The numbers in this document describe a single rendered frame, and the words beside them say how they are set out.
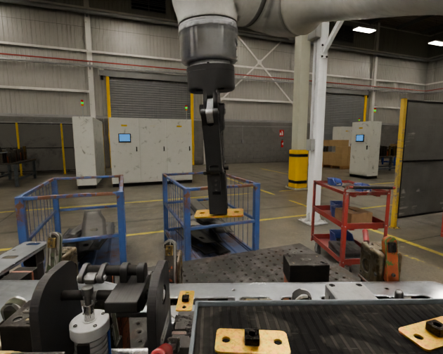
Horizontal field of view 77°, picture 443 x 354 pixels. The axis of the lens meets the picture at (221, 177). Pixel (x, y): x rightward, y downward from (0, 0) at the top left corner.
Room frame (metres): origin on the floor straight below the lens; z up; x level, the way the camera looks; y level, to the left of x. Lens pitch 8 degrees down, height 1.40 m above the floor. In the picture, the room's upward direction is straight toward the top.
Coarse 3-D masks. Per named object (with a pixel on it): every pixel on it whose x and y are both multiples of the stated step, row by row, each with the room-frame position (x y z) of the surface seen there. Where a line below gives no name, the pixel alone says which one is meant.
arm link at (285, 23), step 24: (288, 0) 0.44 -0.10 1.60; (312, 0) 0.42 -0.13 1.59; (336, 0) 0.36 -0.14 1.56; (360, 0) 0.28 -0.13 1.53; (384, 0) 0.24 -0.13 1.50; (408, 0) 0.21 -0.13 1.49; (432, 0) 0.19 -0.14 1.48; (264, 24) 0.49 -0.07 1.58; (288, 24) 0.46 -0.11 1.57; (312, 24) 0.46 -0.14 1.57
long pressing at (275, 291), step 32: (0, 288) 0.69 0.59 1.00; (32, 288) 0.69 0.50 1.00; (96, 288) 0.69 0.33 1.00; (192, 288) 0.69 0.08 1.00; (224, 288) 0.69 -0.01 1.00; (256, 288) 0.69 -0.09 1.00; (288, 288) 0.69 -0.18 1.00; (320, 288) 0.69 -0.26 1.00; (384, 288) 0.69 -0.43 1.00; (416, 288) 0.69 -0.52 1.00; (0, 320) 0.56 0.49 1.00
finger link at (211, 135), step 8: (200, 112) 0.39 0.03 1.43; (216, 112) 0.39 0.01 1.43; (216, 120) 0.40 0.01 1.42; (208, 128) 0.40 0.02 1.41; (216, 128) 0.40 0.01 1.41; (208, 136) 0.41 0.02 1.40; (216, 136) 0.41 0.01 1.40; (208, 144) 0.41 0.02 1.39; (216, 144) 0.41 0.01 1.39; (208, 152) 0.41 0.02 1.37; (216, 152) 0.41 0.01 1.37; (208, 160) 0.42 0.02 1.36; (216, 160) 0.42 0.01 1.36; (208, 168) 0.42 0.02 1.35
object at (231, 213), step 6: (198, 210) 0.49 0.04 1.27; (204, 210) 0.48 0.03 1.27; (228, 210) 0.48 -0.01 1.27; (234, 210) 0.47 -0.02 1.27; (240, 210) 0.47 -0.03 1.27; (198, 216) 0.45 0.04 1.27; (204, 216) 0.45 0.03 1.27; (210, 216) 0.45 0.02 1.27; (216, 216) 0.45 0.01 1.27; (222, 216) 0.45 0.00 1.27; (228, 216) 0.45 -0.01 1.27; (234, 216) 0.45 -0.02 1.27; (240, 216) 0.45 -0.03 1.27
